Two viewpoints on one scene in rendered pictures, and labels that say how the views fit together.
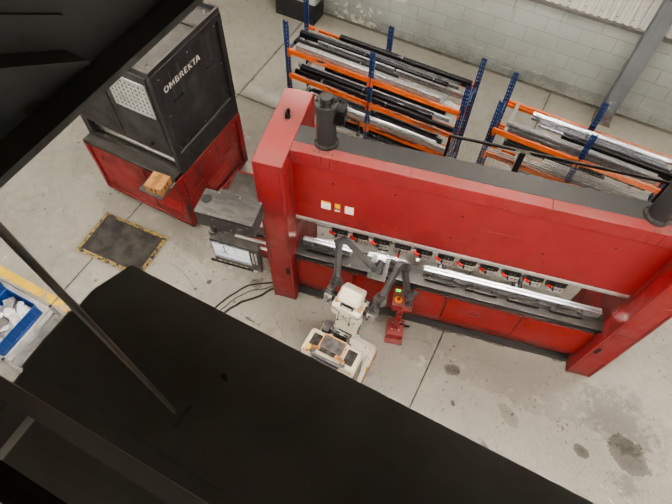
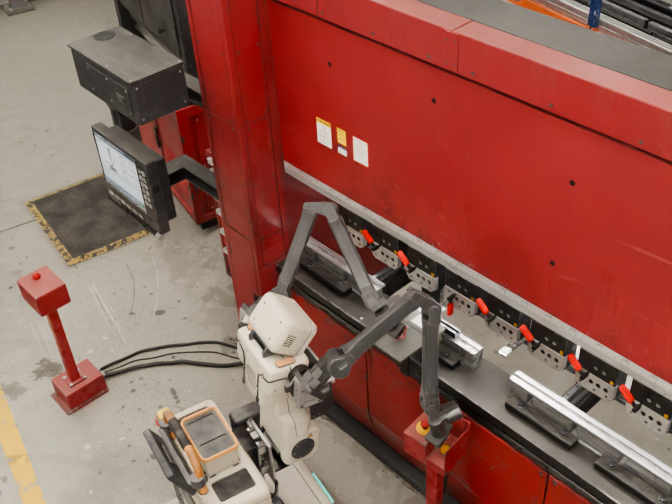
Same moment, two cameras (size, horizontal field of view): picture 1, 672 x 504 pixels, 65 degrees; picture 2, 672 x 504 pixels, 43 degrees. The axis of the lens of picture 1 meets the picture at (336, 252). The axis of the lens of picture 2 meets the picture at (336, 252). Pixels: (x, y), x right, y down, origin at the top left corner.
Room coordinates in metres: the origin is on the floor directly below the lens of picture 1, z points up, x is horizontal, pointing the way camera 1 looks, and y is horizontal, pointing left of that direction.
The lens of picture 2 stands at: (0.32, -1.66, 3.44)
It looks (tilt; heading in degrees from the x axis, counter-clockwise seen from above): 39 degrees down; 36
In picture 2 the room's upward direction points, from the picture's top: 4 degrees counter-clockwise
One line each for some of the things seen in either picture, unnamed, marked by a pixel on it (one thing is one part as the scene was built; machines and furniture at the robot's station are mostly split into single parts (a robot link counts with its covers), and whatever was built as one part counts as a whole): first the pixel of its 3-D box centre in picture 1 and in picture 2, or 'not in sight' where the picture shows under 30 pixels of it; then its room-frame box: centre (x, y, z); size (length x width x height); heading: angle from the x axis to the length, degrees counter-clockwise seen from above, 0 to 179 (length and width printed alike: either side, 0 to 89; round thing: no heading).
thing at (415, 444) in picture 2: (403, 301); (436, 437); (2.26, -0.67, 0.75); 0.20 x 0.16 x 0.18; 82
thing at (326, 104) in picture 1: (336, 119); not in sight; (2.88, 0.03, 2.54); 0.33 x 0.25 x 0.47; 76
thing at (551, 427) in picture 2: (440, 280); (540, 421); (2.43, -1.02, 0.89); 0.30 x 0.05 x 0.03; 76
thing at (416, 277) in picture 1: (444, 282); (551, 433); (2.43, -1.07, 0.85); 3.00 x 0.21 x 0.04; 76
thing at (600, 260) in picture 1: (466, 229); (590, 241); (2.47, -1.08, 1.74); 3.00 x 0.08 x 0.80; 76
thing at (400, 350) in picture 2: (378, 268); (406, 334); (2.48, -0.42, 1.00); 0.26 x 0.18 x 0.01; 166
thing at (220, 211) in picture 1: (235, 235); (143, 142); (2.46, 0.88, 1.53); 0.51 x 0.25 x 0.85; 75
